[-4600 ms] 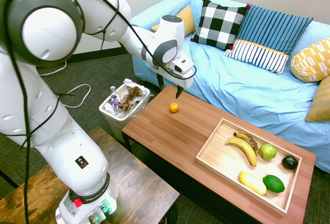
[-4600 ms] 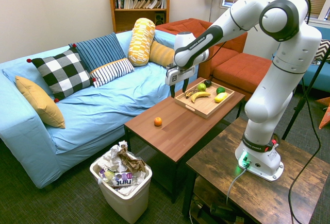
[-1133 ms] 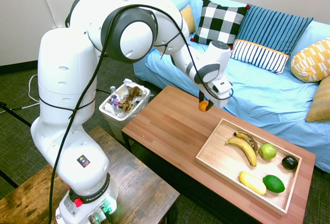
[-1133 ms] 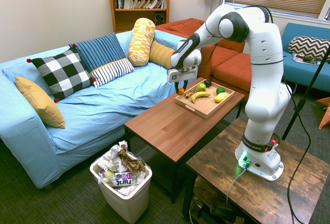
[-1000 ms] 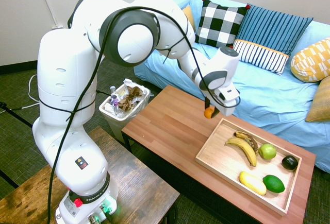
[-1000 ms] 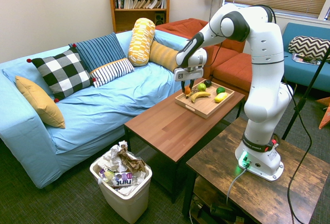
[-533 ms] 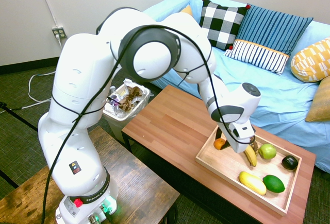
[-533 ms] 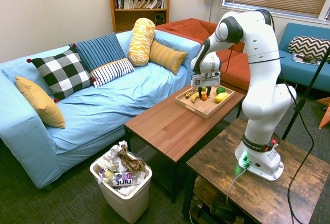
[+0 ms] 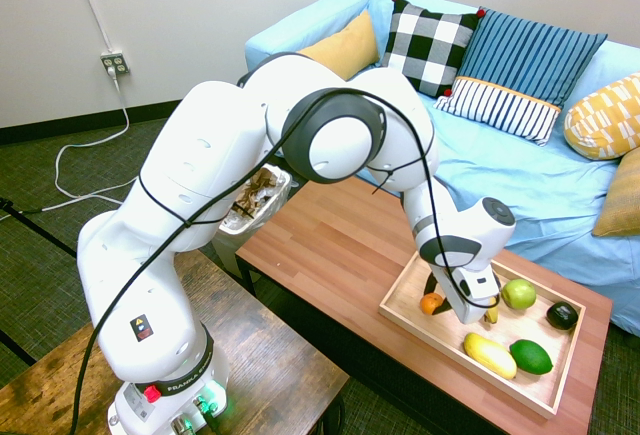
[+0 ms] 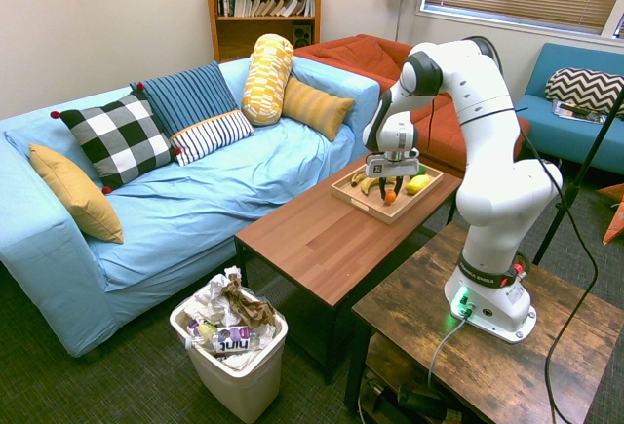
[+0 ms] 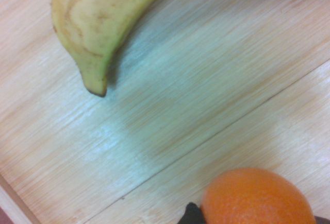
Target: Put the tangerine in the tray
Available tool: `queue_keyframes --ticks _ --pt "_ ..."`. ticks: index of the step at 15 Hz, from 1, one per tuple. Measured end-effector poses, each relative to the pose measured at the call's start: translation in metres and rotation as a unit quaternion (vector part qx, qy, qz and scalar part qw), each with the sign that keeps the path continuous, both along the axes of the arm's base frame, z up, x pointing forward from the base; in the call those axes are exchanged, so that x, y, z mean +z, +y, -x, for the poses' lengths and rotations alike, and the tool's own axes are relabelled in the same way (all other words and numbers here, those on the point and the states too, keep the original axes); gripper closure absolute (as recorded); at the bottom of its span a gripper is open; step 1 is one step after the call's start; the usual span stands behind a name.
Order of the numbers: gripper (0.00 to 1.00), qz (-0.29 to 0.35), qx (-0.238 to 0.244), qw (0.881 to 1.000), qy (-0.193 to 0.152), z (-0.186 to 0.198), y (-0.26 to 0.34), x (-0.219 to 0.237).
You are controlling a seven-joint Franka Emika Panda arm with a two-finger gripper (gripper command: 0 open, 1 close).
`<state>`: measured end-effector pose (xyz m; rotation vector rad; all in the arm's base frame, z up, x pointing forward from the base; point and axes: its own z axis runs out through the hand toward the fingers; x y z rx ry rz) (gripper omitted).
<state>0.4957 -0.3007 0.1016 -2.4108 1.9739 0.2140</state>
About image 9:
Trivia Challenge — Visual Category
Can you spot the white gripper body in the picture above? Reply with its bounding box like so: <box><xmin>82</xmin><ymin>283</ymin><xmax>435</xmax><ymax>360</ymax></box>
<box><xmin>438</xmin><ymin>259</ymin><xmax>503</xmax><ymax>327</ymax></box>

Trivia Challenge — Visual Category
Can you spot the orange tangerine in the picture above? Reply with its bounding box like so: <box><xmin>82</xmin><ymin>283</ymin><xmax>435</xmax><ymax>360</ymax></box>
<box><xmin>419</xmin><ymin>292</ymin><xmax>445</xmax><ymax>317</ymax></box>

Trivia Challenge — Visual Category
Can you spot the light wooden tray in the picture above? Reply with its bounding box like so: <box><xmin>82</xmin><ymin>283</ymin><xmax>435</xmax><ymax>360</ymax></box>
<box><xmin>378</xmin><ymin>249</ymin><xmax>587</xmax><ymax>420</ymax></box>

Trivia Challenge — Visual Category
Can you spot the yellow banana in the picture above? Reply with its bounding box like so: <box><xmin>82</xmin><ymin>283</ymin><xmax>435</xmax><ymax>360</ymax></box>
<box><xmin>482</xmin><ymin>294</ymin><xmax>501</xmax><ymax>326</ymax></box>

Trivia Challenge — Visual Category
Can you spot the green apple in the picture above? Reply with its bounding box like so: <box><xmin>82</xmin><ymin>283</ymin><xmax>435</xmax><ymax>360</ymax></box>
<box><xmin>500</xmin><ymin>278</ymin><xmax>538</xmax><ymax>311</ymax></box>

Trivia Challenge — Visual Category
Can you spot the green lime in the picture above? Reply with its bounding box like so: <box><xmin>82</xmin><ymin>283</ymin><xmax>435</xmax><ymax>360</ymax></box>
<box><xmin>509</xmin><ymin>338</ymin><xmax>555</xmax><ymax>375</ymax></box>

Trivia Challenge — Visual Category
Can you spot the dark avocado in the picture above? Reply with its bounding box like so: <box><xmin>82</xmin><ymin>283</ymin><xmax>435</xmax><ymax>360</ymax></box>
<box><xmin>545</xmin><ymin>300</ymin><xmax>580</xmax><ymax>331</ymax></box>

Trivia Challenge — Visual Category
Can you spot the reddish wooden coffee table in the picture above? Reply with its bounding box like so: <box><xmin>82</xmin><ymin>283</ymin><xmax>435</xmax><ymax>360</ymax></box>
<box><xmin>234</xmin><ymin>174</ymin><xmax>614</xmax><ymax>435</ymax></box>

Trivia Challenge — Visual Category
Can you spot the light blue sofa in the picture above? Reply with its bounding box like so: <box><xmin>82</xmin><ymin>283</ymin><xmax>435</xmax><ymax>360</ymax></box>
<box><xmin>243</xmin><ymin>0</ymin><xmax>640</xmax><ymax>337</ymax></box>

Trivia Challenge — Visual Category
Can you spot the rustic dark wooden side table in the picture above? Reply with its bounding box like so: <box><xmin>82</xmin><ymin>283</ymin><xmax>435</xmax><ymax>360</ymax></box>
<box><xmin>0</xmin><ymin>249</ymin><xmax>351</xmax><ymax>435</ymax></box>

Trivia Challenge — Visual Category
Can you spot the white trash bin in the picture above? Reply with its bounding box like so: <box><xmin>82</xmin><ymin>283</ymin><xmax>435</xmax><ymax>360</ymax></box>
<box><xmin>212</xmin><ymin>163</ymin><xmax>293</xmax><ymax>284</ymax></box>

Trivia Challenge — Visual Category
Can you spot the mustard striped pillow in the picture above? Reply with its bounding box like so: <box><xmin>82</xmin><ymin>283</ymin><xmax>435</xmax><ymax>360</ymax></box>
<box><xmin>591</xmin><ymin>147</ymin><xmax>640</xmax><ymax>239</ymax></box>

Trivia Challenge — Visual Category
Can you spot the white navy striped pillow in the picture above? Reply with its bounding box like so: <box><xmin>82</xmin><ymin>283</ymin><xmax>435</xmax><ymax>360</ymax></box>
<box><xmin>432</xmin><ymin>76</ymin><xmax>562</xmax><ymax>148</ymax></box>

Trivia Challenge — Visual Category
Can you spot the crumpled brown paper bag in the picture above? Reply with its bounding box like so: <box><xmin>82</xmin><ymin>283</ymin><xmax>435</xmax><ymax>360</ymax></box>
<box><xmin>236</xmin><ymin>169</ymin><xmax>272</xmax><ymax>215</ymax></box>

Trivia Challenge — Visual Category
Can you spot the yellow patterned bolster pillow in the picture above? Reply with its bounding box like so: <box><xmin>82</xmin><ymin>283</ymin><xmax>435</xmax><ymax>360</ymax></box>
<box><xmin>563</xmin><ymin>72</ymin><xmax>640</xmax><ymax>161</ymax></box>

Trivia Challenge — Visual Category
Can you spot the black white checkered pillow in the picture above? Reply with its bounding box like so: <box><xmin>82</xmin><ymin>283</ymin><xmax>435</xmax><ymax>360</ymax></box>
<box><xmin>381</xmin><ymin>0</ymin><xmax>487</xmax><ymax>99</ymax></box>

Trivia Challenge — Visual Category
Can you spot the plain mustard pillow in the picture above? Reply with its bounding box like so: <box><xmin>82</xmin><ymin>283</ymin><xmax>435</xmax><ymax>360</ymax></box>
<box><xmin>295</xmin><ymin>8</ymin><xmax>381</xmax><ymax>82</ymax></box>

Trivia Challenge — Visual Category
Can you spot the blue striped pillow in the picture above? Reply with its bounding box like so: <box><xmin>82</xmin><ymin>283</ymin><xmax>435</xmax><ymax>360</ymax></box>
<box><xmin>455</xmin><ymin>6</ymin><xmax>609</xmax><ymax>111</ymax></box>

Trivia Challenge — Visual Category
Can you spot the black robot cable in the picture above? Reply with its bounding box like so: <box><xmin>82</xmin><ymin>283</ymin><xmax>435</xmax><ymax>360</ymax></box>
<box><xmin>67</xmin><ymin>87</ymin><xmax>444</xmax><ymax>435</ymax></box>

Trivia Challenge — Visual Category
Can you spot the white power cord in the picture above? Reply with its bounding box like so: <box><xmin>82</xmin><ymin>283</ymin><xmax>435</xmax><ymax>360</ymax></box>
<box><xmin>42</xmin><ymin>67</ymin><xmax>139</xmax><ymax>214</ymax></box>

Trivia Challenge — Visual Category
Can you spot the wall power outlet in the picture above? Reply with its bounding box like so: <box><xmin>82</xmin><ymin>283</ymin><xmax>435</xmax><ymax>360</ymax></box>
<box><xmin>100</xmin><ymin>49</ymin><xmax>131</xmax><ymax>76</ymax></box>

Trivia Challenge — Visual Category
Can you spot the black camera tripod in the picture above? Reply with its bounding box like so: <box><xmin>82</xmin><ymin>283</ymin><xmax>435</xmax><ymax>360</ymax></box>
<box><xmin>0</xmin><ymin>196</ymin><xmax>79</xmax><ymax>371</ymax></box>

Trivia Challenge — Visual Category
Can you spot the white wall conduit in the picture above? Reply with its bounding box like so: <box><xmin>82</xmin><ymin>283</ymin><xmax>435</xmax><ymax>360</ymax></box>
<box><xmin>67</xmin><ymin>0</ymin><xmax>114</xmax><ymax>54</ymax></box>

